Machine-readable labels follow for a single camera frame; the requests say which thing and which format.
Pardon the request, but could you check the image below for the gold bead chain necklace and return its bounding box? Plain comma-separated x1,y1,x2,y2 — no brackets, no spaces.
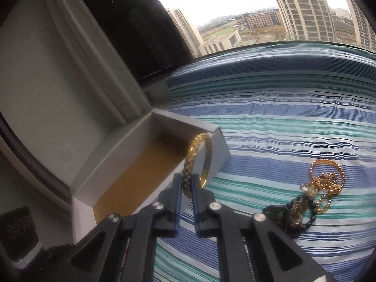
299,158,346,214

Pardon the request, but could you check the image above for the white cardboard box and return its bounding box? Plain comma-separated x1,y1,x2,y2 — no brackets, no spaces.
70,108,230,242

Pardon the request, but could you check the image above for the black bead bracelet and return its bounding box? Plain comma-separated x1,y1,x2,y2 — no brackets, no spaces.
282,193,318,238

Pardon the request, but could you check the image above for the gold mesh bangle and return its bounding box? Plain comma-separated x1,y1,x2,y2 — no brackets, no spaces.
182,133,212,199

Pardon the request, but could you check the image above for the striped blue green bedsheet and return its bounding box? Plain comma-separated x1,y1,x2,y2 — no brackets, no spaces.
165,43,375,281

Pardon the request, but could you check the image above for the black device on ledge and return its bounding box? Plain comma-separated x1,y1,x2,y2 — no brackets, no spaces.
1,206,44,271

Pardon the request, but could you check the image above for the black oval bangle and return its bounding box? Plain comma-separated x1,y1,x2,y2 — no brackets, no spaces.
262,205,289,231

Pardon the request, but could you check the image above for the white curtain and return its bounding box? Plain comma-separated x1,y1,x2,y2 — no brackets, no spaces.
45,0,152,124

